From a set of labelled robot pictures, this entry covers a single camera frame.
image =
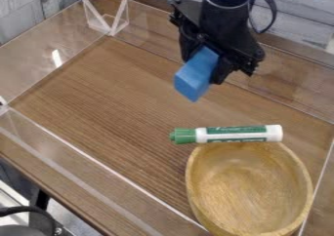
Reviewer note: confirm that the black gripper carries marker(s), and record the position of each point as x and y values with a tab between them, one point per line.
221	29

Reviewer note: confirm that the blue foam block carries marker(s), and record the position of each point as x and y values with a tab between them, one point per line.
192	80

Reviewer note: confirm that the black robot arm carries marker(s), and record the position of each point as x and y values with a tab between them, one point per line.
217	24

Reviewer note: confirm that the brown wooden bowl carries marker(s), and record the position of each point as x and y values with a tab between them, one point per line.
249	189

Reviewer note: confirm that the green white dry-erase marker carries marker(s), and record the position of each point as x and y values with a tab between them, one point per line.
228	134

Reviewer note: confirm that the clear acrylic corner bracket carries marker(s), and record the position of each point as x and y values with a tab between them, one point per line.
106	23

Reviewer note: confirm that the clear acrylic tray wall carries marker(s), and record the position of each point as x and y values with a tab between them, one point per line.
114	204

